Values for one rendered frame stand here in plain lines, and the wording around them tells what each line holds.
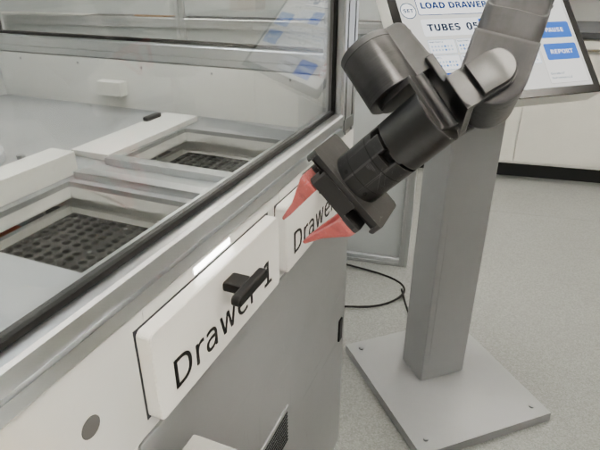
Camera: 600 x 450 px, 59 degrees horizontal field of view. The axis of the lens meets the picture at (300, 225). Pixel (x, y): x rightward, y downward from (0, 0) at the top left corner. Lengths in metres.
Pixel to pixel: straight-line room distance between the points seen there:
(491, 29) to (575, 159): 3.19
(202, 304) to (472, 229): 1.10
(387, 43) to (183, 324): 0.34
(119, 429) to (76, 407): 0.08
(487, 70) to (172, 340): 0.39
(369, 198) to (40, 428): 0.35
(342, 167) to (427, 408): 1.29
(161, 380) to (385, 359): 1.37
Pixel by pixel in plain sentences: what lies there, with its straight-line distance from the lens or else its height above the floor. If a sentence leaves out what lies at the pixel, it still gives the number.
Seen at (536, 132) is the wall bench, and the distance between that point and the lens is 3.60.
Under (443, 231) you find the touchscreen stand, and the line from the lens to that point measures 1.51.
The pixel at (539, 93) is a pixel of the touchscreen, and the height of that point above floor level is 0.97.
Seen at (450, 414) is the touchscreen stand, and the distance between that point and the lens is 1.74.
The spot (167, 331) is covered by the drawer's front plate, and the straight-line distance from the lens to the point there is 0.55.
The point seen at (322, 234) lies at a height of 0.98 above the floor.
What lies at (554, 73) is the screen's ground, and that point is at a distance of 1.46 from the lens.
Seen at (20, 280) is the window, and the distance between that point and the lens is 0.44.
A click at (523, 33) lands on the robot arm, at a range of 0.53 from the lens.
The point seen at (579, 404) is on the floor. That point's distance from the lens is 1.96.
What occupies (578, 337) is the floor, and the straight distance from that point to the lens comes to 2.25.
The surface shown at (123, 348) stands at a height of 0.92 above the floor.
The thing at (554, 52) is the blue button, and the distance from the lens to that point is 1.49.
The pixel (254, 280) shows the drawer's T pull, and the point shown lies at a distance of 0.62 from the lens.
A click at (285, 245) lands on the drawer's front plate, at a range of 0.78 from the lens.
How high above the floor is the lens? 1.24
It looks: 26 degrees down
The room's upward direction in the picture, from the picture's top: straight up
